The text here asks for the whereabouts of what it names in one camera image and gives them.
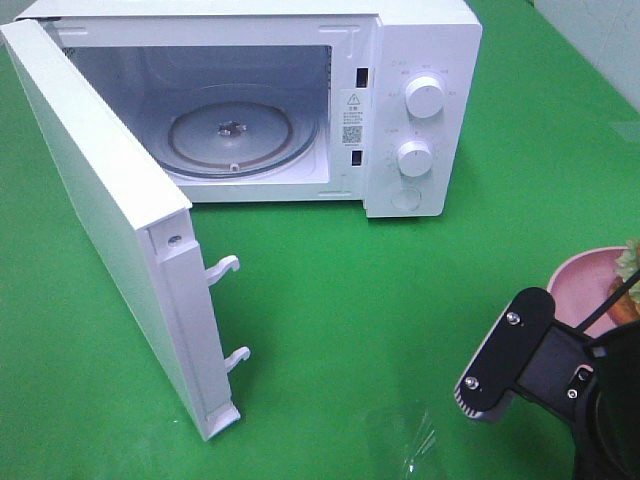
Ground white microwave knob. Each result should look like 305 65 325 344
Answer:
404 73 445 119
397 141 433 178

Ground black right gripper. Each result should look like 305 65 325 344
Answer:
516 322 639 479

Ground round microwave door button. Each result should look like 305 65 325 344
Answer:
391 188 422 211

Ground white warning label sticker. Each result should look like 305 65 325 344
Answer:
339 89 367 147

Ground lower white microwave knob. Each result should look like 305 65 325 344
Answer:
397 141 433 178

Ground wrist camera with black bracket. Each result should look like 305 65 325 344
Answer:
454 287 555 422

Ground pink round plate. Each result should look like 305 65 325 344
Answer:
547 246 639 338

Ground glass microwave turntable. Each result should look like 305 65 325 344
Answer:
147 84 327 180

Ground black camera cable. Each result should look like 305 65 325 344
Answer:
574 269 640 334

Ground upper white microwave knob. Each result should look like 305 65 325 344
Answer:
404 73 445 119

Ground burger with lettuce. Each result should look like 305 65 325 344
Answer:
607 237 640 324

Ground white microwave oven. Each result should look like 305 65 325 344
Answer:
1 1 482 224

